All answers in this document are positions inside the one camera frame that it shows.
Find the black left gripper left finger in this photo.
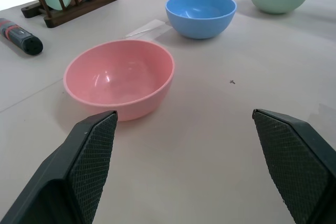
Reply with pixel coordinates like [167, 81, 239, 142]
[0, 110, 118, 224]

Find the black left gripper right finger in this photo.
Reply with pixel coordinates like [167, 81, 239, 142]
[252, 108, 336, 224]

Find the dark wooden plate rack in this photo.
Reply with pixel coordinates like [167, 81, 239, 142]
[20, 0, 119, 29]

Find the blue plastic bowl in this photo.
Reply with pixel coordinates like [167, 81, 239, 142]
[165, 0, 237, 39]

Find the dark grey electric screwdriver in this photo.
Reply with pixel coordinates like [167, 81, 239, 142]
[0, 17, 44, 57]

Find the pink red plastic bowl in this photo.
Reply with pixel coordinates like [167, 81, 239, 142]
[63, 39, 176, 122]

